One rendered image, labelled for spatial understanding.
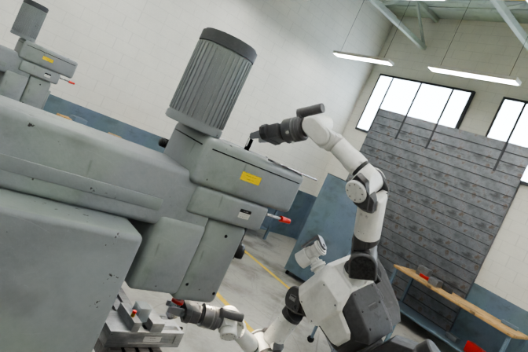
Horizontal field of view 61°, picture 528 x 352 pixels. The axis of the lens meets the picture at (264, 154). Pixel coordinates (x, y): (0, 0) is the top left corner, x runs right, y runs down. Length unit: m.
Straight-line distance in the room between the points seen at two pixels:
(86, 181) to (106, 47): 6.91
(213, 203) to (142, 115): 7.10
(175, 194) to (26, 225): 0.46
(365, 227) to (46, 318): 0.97
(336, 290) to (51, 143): 1.04
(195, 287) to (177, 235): 0.25
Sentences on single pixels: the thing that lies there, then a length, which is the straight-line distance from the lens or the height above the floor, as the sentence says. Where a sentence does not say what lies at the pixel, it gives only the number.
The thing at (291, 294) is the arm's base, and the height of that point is 1.42.
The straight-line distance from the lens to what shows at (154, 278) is 1.56.
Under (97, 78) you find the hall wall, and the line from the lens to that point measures 8.21.
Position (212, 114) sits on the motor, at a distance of 1.46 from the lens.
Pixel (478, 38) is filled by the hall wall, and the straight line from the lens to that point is 10.82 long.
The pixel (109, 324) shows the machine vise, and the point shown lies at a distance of 1.96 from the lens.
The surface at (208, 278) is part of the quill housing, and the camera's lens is 1.70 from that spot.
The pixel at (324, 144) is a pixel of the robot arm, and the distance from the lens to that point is 1.48.
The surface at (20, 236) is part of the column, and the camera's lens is 1.24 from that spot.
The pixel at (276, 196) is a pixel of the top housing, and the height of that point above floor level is 1.78.
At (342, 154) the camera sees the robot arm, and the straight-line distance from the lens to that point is 1.48.
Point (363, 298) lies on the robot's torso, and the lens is 1.71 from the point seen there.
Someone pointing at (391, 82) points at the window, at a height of 4.46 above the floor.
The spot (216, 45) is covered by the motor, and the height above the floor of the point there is 2.16.
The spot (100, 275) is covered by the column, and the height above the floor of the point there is 1.43.
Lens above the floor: 1.95
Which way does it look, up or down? 2 degrees down
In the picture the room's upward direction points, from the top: 25 degrees clockwise
